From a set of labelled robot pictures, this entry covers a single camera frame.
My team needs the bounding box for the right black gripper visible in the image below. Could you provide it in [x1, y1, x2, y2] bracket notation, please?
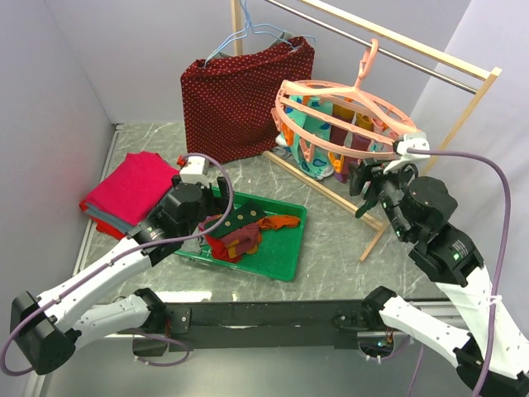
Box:
[344, 155, 411, 238]

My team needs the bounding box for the pink round clip hanger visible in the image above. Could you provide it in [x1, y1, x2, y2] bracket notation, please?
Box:
[271, 40, 427, 179]

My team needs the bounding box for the maroon yellow striped sock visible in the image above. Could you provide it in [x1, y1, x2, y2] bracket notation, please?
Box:
[221, 222, 262, 258]

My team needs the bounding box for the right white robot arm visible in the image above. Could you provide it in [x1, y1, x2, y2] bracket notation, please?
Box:
[349, 159, 528, 396]

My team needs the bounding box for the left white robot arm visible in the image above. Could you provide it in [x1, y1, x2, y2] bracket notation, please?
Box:
[7, 174, 234, 375]

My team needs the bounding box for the maroon purple hanging sock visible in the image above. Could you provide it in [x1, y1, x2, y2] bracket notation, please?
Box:
[330, 105, 374, 184]

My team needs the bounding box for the orange sock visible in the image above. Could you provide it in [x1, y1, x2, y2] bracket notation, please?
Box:
[258, 215, 301, 231]

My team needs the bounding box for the grey white sock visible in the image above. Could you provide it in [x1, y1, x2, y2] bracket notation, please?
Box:
[181, 237, 209, 255]

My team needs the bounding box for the red sock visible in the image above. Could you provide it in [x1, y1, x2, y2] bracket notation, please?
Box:
[205, 235, 242, 263]

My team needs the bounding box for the dark red dotted garment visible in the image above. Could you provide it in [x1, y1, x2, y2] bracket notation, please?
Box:
[180, 36, 315, 164]

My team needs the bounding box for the teal patterned hanging sock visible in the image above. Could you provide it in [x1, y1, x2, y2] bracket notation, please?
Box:
[285, 97, 334, 180]

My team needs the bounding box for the green plastic tray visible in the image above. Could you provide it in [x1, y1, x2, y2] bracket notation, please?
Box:
[175, 192, 307, 281]

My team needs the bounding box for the folded pink cloth stack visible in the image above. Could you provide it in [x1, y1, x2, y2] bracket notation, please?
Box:
[79, 151, 179, 240]

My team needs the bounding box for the black base crossbar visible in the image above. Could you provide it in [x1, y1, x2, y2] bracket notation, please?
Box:
[138, 299, 388, 350]

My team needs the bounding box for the wooden clothes rack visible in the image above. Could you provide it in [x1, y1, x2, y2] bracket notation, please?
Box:
[230, 0, 503, 263]

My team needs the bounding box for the metal hanging rod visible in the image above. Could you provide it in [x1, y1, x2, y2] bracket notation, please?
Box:
[264, 0, 479, 94]

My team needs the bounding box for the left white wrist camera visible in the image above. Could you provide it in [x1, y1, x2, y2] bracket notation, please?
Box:
[177, 155, 209, 186]

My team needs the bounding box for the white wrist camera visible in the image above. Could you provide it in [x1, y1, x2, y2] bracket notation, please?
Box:
[177, 155, 209, 186]
[384, 132, 430, 175]

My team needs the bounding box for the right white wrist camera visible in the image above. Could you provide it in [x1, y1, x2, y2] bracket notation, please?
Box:
[384, 132, 430, 175]

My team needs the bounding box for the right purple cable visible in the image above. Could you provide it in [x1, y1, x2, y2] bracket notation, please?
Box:
[407, 149, 510, 397]

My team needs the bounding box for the purple cable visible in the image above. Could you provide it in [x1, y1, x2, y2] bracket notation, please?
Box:
[407, 149, 510, 397]
[0, 151, 236, 375]

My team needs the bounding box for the blue wire hanger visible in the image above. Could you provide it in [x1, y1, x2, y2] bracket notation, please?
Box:
[202, 1, 299, 68]

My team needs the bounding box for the aluminium frame rail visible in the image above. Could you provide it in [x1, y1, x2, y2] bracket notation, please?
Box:
[22, 122, 166, 397]

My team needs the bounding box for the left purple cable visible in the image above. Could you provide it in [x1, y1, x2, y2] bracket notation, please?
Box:
[0, 151, 236, 375]

